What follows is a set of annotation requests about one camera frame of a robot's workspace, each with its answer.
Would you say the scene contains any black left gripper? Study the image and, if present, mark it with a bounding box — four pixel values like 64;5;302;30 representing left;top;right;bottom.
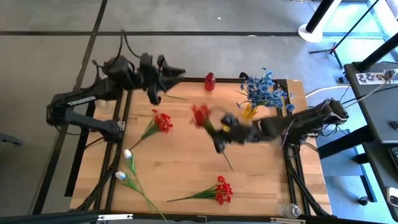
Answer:
138;52;187;94

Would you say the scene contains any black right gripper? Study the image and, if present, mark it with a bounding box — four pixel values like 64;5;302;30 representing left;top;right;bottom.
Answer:
208;113;261;146

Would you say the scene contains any red artificial flower bunch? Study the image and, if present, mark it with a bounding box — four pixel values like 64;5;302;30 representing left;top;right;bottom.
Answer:
129;108;174;151
166;175;234;206
190;104;234;172

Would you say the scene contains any blue artificial flower bunch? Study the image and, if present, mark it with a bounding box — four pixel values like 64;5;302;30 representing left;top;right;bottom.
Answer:
234;67;296;113

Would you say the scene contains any white artificial tulip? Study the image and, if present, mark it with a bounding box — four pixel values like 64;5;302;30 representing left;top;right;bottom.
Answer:
123;148;169;223
114;170;155;215

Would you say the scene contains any yellow glass vase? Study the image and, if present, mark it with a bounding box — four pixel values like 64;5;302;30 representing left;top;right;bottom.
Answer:
242;102;259;121

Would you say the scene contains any red glass vase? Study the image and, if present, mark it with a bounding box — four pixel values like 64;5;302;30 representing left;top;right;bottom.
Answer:
204;72;216;92

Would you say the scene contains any clear glass vase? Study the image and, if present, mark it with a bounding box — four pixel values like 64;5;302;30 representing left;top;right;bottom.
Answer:
279;203;302;220

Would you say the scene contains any clear glass jar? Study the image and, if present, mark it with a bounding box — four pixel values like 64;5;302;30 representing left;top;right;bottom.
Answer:
94;98;113;114

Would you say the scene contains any black table base beam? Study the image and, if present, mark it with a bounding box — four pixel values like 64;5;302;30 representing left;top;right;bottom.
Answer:
63;99;97;197

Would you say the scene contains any white round stand base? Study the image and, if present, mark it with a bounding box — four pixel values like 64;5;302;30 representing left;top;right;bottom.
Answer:
297;0;343;44

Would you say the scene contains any black tripod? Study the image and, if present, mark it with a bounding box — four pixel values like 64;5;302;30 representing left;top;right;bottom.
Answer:
308;0;382;70

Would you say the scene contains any white printed label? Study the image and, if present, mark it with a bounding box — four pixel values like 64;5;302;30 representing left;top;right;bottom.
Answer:
355;72;396;85

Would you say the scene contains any black side desk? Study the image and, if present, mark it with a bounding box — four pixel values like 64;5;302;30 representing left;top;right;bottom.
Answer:
317;60;398;223

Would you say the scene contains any black diagonal pole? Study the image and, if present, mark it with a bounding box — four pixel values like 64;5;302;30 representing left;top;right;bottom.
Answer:
357;32;398;72

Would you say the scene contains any grey floor object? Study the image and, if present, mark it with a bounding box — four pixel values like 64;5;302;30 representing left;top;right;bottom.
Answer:
0;132;24;147

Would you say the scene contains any black rig crossbar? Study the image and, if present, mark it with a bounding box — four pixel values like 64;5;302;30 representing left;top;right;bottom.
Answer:
0;210;398;224

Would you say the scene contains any smartphone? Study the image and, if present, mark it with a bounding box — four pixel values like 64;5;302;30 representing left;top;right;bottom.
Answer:
386;186;398;208

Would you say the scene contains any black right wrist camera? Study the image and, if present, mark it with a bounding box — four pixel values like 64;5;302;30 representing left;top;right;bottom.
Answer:
213;136;227;154

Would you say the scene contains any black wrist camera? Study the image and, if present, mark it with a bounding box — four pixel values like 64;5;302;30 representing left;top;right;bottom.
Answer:
213;136;227;154
147;83;162;106

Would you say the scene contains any black aluminium table frame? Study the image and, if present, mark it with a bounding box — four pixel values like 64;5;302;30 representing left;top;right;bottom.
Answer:
70;70;332;218

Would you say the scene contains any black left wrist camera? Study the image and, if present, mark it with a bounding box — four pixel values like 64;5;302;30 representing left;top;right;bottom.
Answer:
147;83;162;106

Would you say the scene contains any white cable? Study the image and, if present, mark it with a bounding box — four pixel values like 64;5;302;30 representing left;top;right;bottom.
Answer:
304;85;351;99

